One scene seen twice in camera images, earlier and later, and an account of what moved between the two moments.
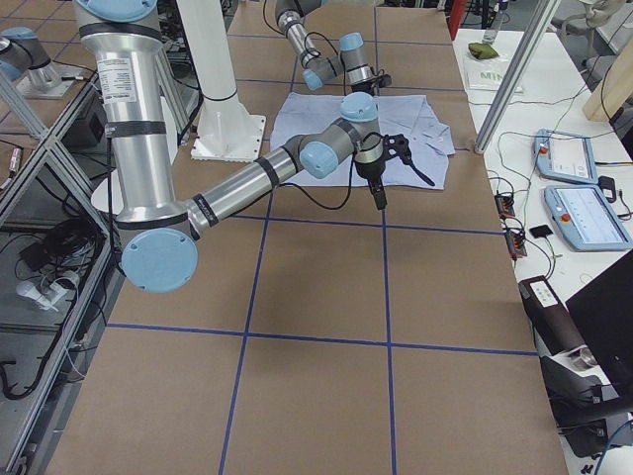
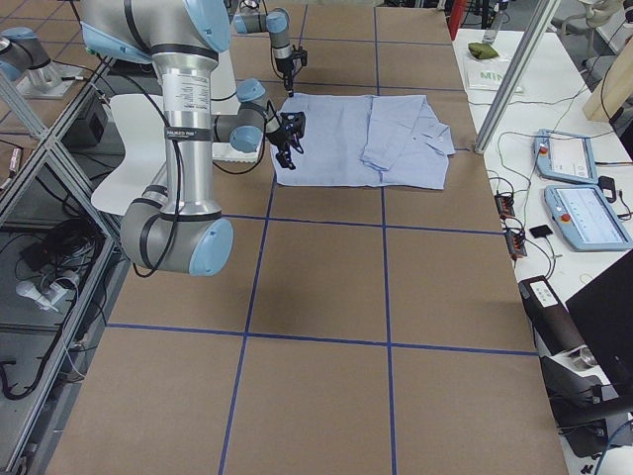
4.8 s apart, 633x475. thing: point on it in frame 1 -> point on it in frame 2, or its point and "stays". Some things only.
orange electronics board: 504,205 stays
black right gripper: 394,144 -> 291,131
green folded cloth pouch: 483,50 stays
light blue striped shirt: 430,141 stays
